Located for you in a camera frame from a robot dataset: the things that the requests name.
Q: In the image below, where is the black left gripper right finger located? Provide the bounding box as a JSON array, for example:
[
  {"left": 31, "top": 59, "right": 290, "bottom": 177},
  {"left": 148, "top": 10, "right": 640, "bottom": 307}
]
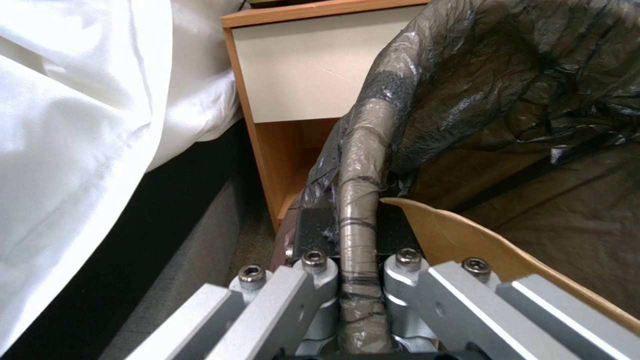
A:
[{"left": 375, "top": 206, "right": 640, "bottom": 360}]

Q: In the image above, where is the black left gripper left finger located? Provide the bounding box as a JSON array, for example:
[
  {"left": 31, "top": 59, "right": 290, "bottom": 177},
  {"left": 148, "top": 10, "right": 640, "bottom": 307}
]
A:
[{"left": 121, "top": 208, "right": 342, "bottom": 360}]

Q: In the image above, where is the wooden nightstand with white drawer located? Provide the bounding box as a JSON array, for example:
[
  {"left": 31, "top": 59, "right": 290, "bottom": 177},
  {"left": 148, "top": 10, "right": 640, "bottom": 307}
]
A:
[{"left": 220, "top": 0, "right": 431, "bottom": 234}]

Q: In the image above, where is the trash bin with grey liner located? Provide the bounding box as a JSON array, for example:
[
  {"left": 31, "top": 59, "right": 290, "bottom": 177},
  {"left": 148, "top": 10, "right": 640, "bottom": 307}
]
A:
[{"left": 297, "top": 0, "right": 640, "bottom": 355}]

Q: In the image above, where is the dark grey bed base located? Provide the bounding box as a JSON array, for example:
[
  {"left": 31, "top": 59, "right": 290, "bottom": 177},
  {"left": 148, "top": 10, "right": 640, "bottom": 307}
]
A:
[{"left": 14, "top": 119, "right": 261, "bottom": 360}]

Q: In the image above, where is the white bed sheet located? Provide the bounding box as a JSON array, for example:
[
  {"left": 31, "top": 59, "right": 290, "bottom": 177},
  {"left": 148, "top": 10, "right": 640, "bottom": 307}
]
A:
[{"left": 0, "top": 0, "right": 244, "bottom": 331}]

